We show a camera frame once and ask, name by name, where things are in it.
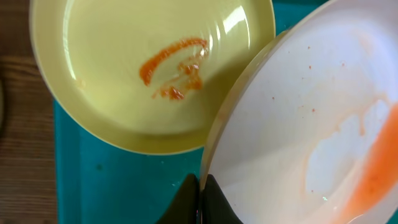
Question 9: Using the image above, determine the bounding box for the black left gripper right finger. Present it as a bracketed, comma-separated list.
[200, 174, 243, 224]

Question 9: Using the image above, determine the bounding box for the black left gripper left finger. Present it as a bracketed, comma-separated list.
[156, 174, 199, 224]

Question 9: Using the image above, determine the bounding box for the white plate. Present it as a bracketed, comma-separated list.
[201, 0, 397, 223]

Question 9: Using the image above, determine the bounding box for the yellow plate with sauce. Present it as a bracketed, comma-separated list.
[30, 0, 275, 154]

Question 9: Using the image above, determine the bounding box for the teal plastic tray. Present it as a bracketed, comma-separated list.
[56, 1, 327, 223]

